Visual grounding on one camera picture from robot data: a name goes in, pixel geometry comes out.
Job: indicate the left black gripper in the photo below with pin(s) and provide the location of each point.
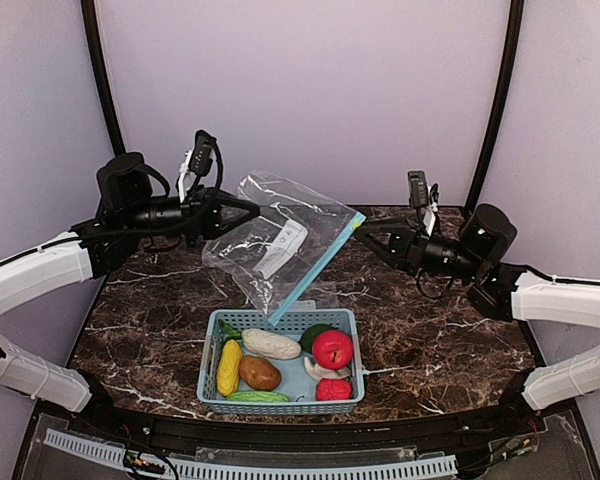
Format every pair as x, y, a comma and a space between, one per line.
208, 214

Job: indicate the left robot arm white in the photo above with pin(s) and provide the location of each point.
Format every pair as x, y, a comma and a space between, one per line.
135, 205

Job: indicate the green cucumber toy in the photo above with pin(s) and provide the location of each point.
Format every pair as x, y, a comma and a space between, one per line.
256, 396

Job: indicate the white mushroom toy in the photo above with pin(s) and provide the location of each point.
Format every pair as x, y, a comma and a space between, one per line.
318, 373

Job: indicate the grey slotted cable duct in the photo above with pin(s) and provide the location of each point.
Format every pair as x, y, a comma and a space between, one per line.
224, 464

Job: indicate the white bitter gourd toy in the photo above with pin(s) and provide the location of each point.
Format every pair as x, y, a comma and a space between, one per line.
270, 345

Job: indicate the red apple toy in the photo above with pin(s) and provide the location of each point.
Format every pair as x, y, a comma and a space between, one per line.
333, 350

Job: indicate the green round fruit toy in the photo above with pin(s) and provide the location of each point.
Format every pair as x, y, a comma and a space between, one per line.
310, 335

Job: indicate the yellow corn toy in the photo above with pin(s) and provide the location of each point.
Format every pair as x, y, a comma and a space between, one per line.
227, 375

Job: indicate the clear zip top bag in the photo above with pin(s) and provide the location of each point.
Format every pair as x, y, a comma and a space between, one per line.
276, 256

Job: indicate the brown potato toy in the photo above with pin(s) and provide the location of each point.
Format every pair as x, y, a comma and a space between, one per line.
259, 373

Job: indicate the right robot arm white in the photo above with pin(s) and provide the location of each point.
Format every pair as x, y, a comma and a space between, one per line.
499, 291

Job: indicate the light blue plastic basket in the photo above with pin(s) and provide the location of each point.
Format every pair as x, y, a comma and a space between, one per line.
296, 394

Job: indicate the red raspberry toy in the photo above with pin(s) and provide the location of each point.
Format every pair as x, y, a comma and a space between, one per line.
333, 390

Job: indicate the right black frame post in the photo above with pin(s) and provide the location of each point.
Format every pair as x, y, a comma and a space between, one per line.
505, 73

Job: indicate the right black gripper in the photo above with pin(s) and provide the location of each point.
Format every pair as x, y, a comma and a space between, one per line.
412, 245

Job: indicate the black aluminium frame rail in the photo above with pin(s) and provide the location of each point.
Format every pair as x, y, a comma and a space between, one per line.
464, 432

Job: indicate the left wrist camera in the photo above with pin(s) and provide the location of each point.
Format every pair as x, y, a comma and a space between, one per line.
196, 165

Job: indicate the clear zip bag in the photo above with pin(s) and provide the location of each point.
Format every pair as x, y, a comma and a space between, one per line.
276, 256
318, 295

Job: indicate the left black frame post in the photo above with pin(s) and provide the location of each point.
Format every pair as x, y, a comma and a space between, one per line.
100, 75

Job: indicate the black frame post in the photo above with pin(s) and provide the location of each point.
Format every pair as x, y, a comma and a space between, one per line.
505, 73
100, 75

